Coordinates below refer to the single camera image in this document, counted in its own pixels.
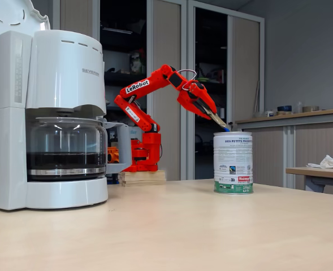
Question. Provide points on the white cup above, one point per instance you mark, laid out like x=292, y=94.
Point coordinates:
x=269, y=113

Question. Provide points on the white green coffee tin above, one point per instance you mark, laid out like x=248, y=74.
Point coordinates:
x=232, y=163

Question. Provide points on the grey tambour door cabinet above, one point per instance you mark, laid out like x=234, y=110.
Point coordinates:
x=166, y=42
x=245, y=70

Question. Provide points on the wooden side table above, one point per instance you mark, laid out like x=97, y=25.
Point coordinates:
x=316, y=172

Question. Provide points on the white green printed box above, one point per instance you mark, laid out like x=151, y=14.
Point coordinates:
x=136, y=66

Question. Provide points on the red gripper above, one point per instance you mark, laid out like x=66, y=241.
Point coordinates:
x=198, y=99

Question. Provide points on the white crumpled cloth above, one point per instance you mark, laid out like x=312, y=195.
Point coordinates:
x=328, y=162

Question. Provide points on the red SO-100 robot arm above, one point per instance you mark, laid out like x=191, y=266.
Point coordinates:
x=155, y=82

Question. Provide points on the green flat disc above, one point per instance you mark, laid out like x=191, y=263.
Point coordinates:
x=203, y=79

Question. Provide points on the clear plastic bottle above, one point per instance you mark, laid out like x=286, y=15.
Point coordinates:
x=298, y=108

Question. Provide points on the orange clamp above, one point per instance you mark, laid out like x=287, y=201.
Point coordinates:
x=114, y=155

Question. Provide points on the low grey cabinet wooden top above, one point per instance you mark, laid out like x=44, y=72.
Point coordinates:
x=319, y=141

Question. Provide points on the white drip coffee maker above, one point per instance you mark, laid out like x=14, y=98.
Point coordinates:
x=64, y=73

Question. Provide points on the wooden base block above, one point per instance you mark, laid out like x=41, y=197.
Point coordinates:
x=143, y=178

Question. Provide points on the grey leaning tube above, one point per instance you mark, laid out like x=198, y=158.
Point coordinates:
x=257, y=96

